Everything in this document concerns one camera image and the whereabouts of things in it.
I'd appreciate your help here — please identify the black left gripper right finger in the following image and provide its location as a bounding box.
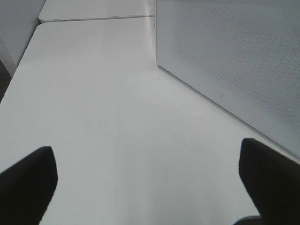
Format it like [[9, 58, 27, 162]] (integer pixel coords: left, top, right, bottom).
[[239, 138, 300, 225]]

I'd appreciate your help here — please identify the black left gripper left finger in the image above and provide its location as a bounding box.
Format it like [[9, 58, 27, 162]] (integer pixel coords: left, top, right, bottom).
[[0, 146, 58, 225]]

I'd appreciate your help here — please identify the white microwave door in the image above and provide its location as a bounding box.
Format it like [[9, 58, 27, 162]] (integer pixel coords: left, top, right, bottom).
[[155, 0, 300, 154]]

